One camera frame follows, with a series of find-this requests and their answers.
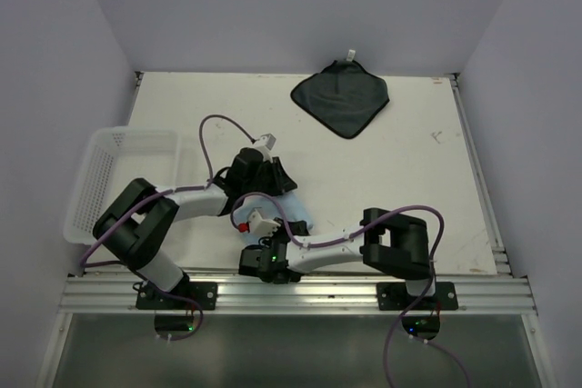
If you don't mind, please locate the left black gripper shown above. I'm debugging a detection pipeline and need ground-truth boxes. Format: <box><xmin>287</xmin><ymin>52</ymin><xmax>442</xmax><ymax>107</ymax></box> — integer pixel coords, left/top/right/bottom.
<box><xmin>243</xmin><ymin>156</ymin><xmax>296</xmax><ymax>197</ymax></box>

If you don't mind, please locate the light blue towel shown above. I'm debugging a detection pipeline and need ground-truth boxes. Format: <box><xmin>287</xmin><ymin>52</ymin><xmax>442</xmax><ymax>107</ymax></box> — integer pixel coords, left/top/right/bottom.
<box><xmin>233</xmin><ymin>193</ymin><xmax>314</xmax><ymax>230</ymax></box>

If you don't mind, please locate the dark grey towel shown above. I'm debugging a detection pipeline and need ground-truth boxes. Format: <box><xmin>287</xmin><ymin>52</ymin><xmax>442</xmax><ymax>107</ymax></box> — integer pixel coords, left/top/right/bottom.
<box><xmin>290</xmin><ymin>60</ymin><xmax>390</xmax><ymax>140</ymax></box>

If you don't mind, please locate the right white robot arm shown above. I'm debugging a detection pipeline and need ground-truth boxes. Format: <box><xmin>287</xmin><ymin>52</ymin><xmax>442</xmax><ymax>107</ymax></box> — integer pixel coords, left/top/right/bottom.
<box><xmin>238</xmin><ymin>208</ymin><xmax>437</xmax><ymax>309</ymax></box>

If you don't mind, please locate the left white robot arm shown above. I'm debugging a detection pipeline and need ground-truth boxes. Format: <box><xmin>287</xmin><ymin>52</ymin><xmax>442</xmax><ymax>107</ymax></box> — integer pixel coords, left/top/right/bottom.
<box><xmin>93</xmin><ymin>146</ymin><xmax>297</xmax><ymax>309</ymax></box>

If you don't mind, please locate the white plastic basket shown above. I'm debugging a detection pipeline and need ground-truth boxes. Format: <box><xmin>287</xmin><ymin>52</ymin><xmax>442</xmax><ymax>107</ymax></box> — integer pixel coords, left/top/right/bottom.
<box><xmin>63</xmin><ymin>126</ymin><xmax>181</xmax><ymax>244</ymax></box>

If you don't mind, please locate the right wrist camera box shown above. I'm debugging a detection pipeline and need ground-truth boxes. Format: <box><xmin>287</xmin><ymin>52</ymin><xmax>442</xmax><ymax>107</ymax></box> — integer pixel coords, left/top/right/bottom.
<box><xmin>236</xmin><ymin>208</ymin><xmax>281</xmax><ymax>237</ymax></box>

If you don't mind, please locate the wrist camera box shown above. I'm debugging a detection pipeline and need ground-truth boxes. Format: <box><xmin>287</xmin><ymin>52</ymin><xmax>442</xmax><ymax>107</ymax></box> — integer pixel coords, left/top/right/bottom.
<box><xmin>253</xmin><ymin>134</ymin><xmax>276</xmax><ymax>155</ymax></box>
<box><xmin>236</xmin><ymin>208</ymin><xmax>281</xmax><ymax>237</ymax></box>

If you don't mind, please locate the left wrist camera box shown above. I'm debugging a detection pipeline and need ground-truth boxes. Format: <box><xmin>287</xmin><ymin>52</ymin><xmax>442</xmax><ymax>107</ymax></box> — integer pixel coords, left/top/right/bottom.
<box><xmin>253</xmin><ymin>134</ymin><xmax>276</xmax><ymax>155</ymax></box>

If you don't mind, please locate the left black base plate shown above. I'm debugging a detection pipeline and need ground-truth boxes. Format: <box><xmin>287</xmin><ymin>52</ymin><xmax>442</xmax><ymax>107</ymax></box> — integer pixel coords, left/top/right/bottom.
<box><xmin>132</xmin><ymin>281</ymin><xmax>218</xmax><ymax>311</ymax></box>

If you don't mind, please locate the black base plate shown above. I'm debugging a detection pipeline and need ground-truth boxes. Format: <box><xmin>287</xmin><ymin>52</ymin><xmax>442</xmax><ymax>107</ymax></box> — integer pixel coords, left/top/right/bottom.
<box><xmin>132</xmin><ymin>281</ymin><xmax>218</xmax><ymax>311</ymax></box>
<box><xmin>376</xmin><ymin>282</ymin><xmax>459</xmax><ymax>312</ymax></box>

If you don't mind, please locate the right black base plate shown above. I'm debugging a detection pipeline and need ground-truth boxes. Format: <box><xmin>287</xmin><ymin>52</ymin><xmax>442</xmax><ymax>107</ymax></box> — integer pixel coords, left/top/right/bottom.
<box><xmin>376</xmin><ymin>282</ymin><xmax>459</xmax><ymax>312</ymax></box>

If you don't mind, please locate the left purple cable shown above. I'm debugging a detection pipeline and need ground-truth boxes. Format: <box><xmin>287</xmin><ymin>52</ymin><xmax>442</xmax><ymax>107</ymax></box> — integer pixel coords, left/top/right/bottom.
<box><xmin>79</xmin><ymin>114</ymin><xmax>263</xmax><ymax>342</ymax></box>

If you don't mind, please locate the aluminium mounting rail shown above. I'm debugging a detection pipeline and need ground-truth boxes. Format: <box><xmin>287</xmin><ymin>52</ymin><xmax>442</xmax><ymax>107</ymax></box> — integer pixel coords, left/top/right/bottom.
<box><xmin>58</xmin><ymin>268</ymin><xmax>537</xmax><ymax>315</ymax></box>

